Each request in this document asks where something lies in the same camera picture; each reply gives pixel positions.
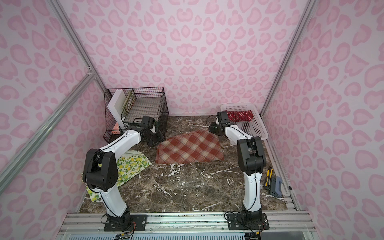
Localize red plaid skirt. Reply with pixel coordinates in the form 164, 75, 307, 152
155, 130, 225, 165

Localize red polka dot skirt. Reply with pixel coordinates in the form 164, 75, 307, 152
227, 110, 254, 122

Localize white plastic basket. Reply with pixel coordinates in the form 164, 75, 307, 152
221, 103, 269, 140

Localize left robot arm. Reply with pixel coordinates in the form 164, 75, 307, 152
83, 116, 164, 220

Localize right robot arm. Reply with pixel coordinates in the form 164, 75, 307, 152
209, 111, 267, 223

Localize white tray in basket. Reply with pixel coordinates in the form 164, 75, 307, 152
124, 97, 163, 123

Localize green lemon print skirt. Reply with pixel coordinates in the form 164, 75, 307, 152
82, 149, 152, 202

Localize green book in basket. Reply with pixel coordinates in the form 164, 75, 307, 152
121, 90, 137, 119

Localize white foam board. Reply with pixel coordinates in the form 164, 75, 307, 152
107, 90, 126, 129

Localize yellow black utility knife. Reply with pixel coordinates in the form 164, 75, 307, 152
263, 167, 274, 190

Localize black wire basket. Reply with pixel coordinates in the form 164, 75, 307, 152
104, 87, 169, 146

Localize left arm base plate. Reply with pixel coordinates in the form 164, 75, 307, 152
104, 214, 148, 232

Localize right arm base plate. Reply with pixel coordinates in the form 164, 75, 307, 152
224, 212, 270, 232

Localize aluminium front rail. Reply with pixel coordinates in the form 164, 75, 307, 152
57, 211, 319, 240

